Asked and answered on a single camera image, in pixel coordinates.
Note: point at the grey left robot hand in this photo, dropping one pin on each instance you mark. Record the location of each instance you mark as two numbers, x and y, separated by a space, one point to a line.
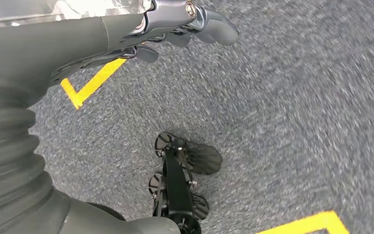
45 48

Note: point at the yellow floor tape square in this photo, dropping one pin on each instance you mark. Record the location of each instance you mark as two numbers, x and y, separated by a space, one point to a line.
319 221
87 90

